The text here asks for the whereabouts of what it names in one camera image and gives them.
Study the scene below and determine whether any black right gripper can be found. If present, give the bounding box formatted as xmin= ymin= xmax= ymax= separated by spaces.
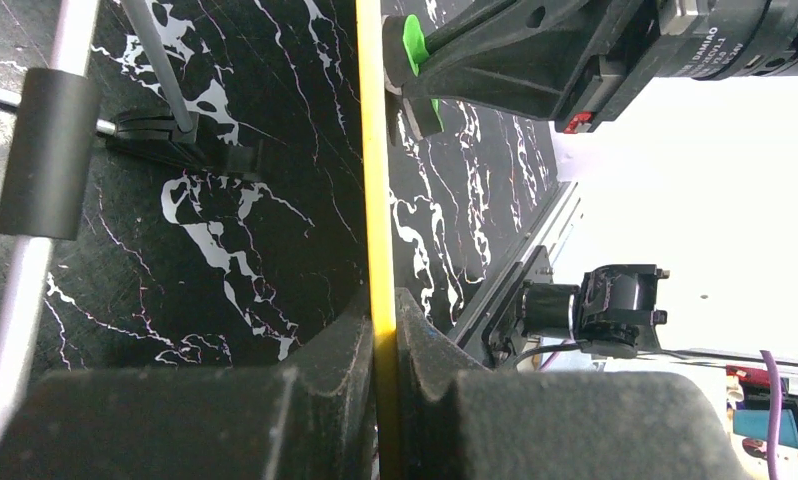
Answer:
xmin=405 ymin=1 xmax=698 ymax=133

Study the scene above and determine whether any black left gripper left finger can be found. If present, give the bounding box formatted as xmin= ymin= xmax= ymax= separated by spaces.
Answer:
xmin=0 ymin=291 xmax=375 ymax=479

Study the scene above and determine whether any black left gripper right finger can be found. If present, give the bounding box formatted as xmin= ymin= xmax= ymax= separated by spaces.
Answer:
xmin=395 ymin=288 xmax=746 ymax=479

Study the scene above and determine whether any green bone-shaped eraser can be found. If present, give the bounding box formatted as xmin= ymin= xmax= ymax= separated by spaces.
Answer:
xmin=381 ymin=14 xmax=444 ymax=145

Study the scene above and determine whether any yellow-framed whiteboard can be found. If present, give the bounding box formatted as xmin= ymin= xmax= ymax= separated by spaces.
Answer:
xmin=355 ymin=1 xmax=403 ymax=479

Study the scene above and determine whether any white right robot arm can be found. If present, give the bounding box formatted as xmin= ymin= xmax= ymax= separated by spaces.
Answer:
xmin=382 ymin=0 xmax=798 ymax=369

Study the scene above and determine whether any black grey folding easel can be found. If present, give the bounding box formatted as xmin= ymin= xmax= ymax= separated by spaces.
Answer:
xmin=0 ymin=1 xmax=270 ymax=440

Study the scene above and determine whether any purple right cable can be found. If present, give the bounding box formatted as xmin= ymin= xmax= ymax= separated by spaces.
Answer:
xmin=538 ymin=349 xmax=785 ymax=480

